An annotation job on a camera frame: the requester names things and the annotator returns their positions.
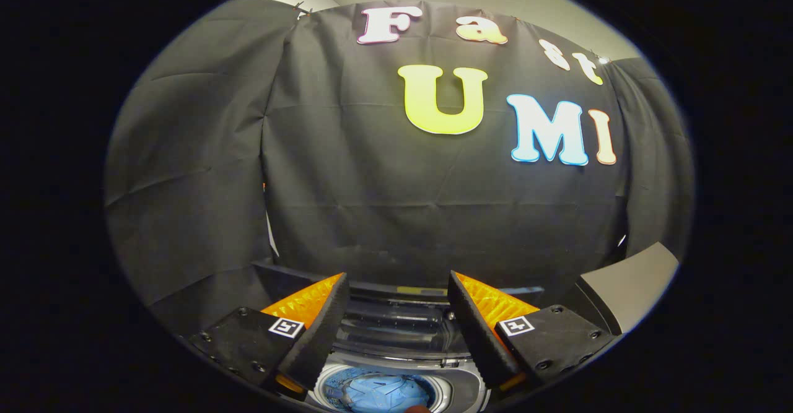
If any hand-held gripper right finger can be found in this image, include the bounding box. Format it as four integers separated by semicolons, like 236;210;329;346
447;271;620;392

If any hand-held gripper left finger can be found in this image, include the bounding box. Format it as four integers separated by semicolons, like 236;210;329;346
189;272;351;400

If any grey top-load washing machine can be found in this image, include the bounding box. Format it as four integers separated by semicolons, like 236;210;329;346
251;261;546;413

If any dark washing machine lid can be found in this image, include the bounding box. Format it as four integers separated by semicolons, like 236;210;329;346
251;261;546;364

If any light blue polo shirt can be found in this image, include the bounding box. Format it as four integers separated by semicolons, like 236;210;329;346
322;367;434;413

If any black backdrop cloth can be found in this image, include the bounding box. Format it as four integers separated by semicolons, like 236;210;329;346
104;0;694;333

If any grey cabinet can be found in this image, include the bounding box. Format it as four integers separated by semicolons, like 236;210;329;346
576;241;680;336

